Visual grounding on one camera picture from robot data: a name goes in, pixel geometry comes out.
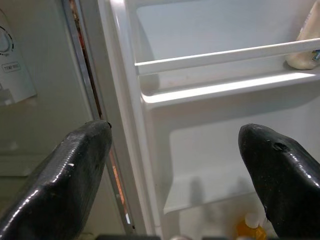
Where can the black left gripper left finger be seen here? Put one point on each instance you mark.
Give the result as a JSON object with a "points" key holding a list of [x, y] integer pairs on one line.
{"points": [[60, 180]]}

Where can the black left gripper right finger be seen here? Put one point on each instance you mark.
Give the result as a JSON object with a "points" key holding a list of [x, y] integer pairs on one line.
{"points": [[285, 180]]}

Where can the silver refrigerator door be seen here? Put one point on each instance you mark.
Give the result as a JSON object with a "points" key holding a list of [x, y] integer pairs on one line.
{"points": [[200, 112]]}

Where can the orange bottle with white cap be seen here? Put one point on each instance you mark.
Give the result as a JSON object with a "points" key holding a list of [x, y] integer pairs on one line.
{"points": [[251, 228]]}

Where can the white thermostat control panel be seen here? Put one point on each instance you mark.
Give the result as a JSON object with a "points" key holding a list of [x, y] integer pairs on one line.
{"points": [[15, 75]]}

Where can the white plastic bottle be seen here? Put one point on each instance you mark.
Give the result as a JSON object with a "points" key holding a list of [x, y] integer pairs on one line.
{"points": [[306, 30]]}

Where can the white door shelf rail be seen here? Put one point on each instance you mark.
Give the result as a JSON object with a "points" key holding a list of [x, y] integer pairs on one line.
{"points": [[212, 58]]}

